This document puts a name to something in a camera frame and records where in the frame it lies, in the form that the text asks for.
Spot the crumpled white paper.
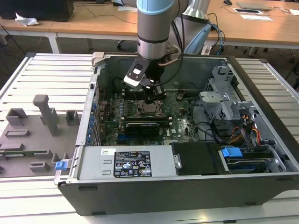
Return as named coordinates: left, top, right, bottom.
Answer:
left=15, top=12, right=40, bottom=27

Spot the silver metal drive cage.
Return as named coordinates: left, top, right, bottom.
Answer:
left=199, top=65, right=255, bottom=122

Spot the green RAM stick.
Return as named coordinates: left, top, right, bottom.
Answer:
left=0, top=150, right=47, bottom=156

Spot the black plastic shroud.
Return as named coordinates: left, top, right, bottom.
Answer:
left=170, top=141, right=221, bottom=175

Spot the black RAM stick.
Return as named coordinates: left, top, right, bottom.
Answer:
left=122, top=116, right=173, bottom=126

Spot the grey case latch handle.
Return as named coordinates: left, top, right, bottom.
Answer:
left=91, top=51, right=106, bottom=68

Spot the hard disk in blue carrier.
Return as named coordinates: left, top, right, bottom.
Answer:
left=219, top=146, right=275, bottom=175

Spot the black internal cable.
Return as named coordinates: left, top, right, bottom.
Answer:
left=190, top=102, right=221, bottom=143

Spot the black CPU socket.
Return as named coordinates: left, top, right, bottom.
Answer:
left=135, top=99, right=165, bottom=119

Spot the wooden desk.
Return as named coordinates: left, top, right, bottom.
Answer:
left=50, top=0, right=299, bottom=51
left=0, top=18, right=60, bottom=54

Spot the grey laptop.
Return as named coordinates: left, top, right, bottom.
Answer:
left=235, top=1, right=271, bottom=11

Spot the blue expansion slot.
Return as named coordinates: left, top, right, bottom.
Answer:
left=116, top=135, right=132, bottom=144

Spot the silver power supply with label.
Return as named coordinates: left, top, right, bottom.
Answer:
left=70, top=144, right=178, bottom=182

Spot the black open PC case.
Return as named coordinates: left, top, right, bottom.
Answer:
left=54, top=52, right=299, bottom=217

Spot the white framed desk cable port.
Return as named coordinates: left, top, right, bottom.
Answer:
left=233, top=8, right=263, bottom=15

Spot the grey parts rack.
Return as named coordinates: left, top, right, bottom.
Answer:
left=0, top=94, right=82, bottom=178

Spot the black graphics card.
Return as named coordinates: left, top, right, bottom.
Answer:
left=125, top=121, right=161, bottom=137

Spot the orange and yellow wire bundle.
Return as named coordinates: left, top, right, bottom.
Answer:
left=230, top=112, right=261, bottom=145

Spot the blue cable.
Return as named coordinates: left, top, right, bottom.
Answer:
left=215, top=24, right=227, bottom=55

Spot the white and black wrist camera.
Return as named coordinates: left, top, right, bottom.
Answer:
left=123, top=58, right=150, bottom=88

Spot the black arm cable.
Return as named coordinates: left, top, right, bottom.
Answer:
left=161, top=14, right=185, bottom=86

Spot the black box on desk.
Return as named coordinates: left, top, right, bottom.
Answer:
left=0, top=0, right=75, bottom=23

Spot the green motherboard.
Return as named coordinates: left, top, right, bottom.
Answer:
left=98, top=90, right=204, bottom=147

